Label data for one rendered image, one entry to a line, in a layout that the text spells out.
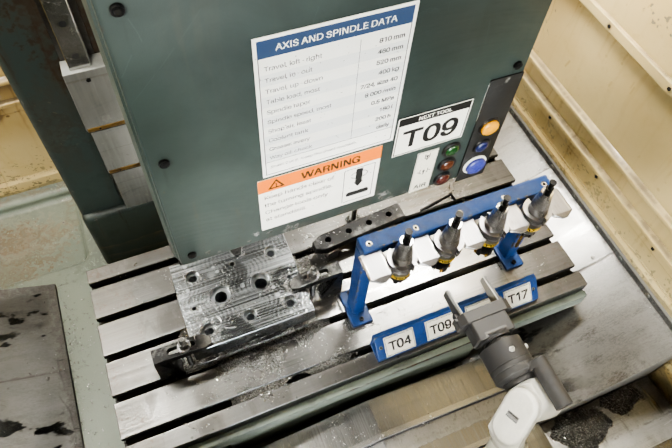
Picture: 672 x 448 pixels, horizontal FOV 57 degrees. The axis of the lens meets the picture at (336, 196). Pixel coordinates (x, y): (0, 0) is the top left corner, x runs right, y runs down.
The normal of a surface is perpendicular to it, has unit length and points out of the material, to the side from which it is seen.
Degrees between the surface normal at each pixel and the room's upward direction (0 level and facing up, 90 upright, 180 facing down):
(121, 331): 0
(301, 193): 90
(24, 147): 90
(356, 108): 90
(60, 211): 0
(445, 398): 8
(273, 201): 90
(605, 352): 24
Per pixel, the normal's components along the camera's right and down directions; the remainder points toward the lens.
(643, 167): -0.92, 0.29
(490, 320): 0.05, -0.56
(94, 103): 0.40, 0.77
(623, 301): -0.33, -0.39
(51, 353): 0.42, -0.63
